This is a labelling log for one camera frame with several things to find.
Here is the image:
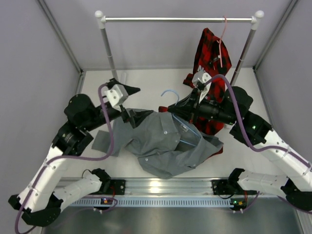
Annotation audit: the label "silver white clothes rack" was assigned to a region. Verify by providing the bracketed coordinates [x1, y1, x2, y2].
[95, 10, 264, 85]

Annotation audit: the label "red black plaid shirt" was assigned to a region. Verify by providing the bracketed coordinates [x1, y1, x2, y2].
[158, 28, 232, 156]

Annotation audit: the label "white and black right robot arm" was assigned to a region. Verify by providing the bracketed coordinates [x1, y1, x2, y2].
[168, 86, 312, 213]

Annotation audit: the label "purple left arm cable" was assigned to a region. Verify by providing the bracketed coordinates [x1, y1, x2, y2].
[14, 82, 117, 234]

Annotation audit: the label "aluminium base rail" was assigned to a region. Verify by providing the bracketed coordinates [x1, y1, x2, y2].
[56, 177, 288, 195]

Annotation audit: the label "grey slotted cable duct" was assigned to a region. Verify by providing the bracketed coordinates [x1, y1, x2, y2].
[71, 197, 245, 208]

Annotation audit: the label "light blue wire hanger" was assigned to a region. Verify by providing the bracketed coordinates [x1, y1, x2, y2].
[160, 89, 200, 147]

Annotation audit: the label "grey button shirt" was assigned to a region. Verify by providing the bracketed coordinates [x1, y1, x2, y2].
[92, 112, 223, 179]

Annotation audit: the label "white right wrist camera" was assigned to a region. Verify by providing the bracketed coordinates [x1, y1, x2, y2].
[192, 71, 212, 103]

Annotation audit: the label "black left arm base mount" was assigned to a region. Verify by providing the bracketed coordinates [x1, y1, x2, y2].
[95, 179, 126, 195]

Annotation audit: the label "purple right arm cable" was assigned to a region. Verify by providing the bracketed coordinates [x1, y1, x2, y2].
[203, 74, 312, 215]

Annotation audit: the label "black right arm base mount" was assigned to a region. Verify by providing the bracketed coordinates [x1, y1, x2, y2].
[212, 179, 240, 195]

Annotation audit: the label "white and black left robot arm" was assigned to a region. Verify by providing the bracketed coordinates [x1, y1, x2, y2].
[8, 78, 149, 228]

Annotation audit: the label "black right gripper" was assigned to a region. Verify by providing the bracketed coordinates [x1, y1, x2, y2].
[168, 89, 238, 126]

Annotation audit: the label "pink wire hanger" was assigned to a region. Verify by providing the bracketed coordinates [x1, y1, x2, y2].
[218, 16, 227, 68]

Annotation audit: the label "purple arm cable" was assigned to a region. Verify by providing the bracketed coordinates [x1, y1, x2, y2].
[14, 82, 117, 234]
[203, 74, 312, 215]

